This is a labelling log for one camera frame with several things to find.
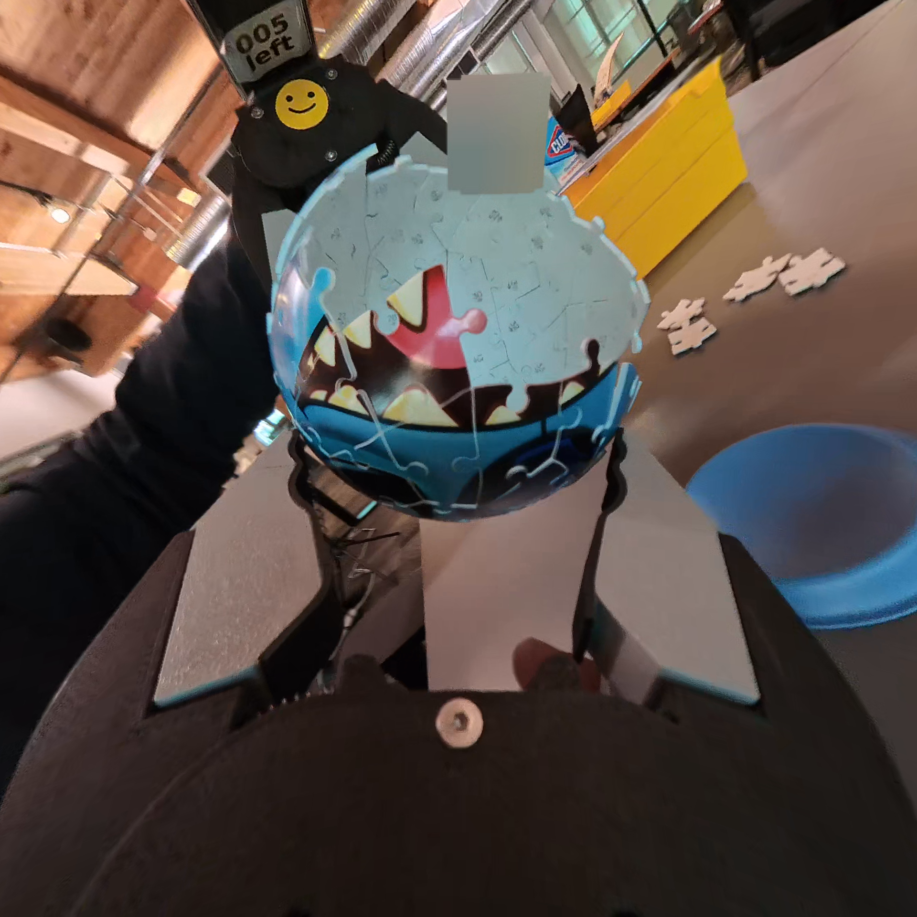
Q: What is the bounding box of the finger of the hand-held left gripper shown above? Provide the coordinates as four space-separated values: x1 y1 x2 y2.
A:
261 209 298 289
397 139 450 174

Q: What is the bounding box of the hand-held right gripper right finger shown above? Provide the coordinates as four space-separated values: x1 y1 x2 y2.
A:
572 428 762 708

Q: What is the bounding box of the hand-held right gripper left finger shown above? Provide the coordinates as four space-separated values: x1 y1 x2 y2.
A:
152 433 339 726

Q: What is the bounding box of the blue puzzle ball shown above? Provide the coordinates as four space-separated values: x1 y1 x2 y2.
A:
268 143 650 524

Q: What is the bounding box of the blue plastic ball stand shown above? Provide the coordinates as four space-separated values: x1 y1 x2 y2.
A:
685 423 917 631

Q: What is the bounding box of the person's left forearm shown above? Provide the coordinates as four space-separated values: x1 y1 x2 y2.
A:
0 236 288 796

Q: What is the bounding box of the person's right hand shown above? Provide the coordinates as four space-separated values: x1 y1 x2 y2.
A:
513 636 604 693

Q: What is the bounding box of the white wipes canister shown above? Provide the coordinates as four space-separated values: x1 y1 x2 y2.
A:
542 115 583 193

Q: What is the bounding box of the yellow plastic bin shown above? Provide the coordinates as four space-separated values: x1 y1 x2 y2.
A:
561 56 751 282

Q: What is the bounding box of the silver ventilation duct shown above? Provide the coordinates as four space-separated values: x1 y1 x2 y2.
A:
315 0 517 97

